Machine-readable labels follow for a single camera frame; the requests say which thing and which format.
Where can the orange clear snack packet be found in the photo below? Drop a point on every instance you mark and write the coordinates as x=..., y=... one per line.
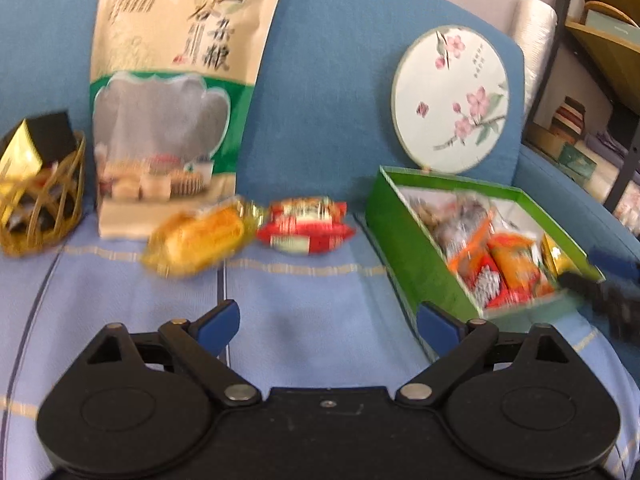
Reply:
x=463, y=232

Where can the gold wire basket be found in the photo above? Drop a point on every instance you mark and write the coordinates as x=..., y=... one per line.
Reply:
x=38, y=211

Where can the black gold small box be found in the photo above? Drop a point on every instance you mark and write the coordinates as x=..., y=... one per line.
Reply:
x=34, y=143

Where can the green cardboard box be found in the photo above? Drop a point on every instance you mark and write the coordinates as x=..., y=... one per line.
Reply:
x=404, y=208

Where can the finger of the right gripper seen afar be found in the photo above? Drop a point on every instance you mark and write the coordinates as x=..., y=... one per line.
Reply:
x=609, y=301

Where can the red checkered snack packet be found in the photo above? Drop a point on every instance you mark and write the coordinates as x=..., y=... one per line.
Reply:
x=485, y=281

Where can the yellow orange snack packet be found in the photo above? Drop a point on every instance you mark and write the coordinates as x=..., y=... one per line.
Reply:
x=514, y=254

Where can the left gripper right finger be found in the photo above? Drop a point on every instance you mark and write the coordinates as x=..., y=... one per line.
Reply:
x=461, y=350

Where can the black metal shelf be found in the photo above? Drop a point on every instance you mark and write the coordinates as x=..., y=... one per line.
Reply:
x=612, y=66

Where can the large beige cereal snack bag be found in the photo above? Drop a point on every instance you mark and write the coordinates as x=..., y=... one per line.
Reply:
x=170, y=86

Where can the striped ceramic vase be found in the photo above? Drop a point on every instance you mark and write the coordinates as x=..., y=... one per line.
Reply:
x=568, y=121

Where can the round floral fan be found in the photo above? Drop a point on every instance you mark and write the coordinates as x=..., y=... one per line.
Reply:
x=450, y=98

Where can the yellow chips packet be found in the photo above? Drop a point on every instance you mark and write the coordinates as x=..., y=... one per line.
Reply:
x=555, y=260

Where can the yellow cake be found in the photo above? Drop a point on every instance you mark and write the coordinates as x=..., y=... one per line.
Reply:
x=195, y=240

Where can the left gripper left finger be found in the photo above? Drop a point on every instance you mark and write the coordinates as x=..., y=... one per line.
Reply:
x=196, y=347

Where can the red white snack packet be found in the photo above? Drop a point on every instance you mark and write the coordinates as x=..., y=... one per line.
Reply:
x=306, y=226

